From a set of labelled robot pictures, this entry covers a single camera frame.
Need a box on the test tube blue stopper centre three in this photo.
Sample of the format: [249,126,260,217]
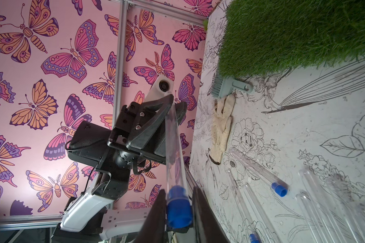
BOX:
[299,169,365,243]

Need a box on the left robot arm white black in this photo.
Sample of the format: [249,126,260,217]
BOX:
[52,95,187,243]

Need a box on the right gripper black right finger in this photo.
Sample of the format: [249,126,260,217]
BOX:
[192,186,230,243]

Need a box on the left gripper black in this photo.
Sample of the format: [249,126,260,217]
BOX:
[107,94,187,164]

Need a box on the clear test tube one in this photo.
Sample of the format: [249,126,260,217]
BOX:
[164,101,194,229]

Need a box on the green artificial grass mat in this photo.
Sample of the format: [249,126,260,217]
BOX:
[219,1,365,77]

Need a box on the test tube blue stopper front-left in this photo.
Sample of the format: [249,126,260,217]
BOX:
[226,169,261,243]

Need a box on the test tube blue stopper left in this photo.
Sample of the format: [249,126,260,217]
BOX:
[230,148,289,197]

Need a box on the test tube blue stopper centre two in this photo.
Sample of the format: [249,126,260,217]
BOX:
[295,191,350,243]

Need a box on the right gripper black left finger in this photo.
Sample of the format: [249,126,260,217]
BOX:
[138,189,166,243]

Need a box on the test tube blue stopper front-middle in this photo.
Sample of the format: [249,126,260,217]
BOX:
[243,183,281,243]

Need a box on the beige work glove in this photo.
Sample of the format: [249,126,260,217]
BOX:
[209,94,236,165]

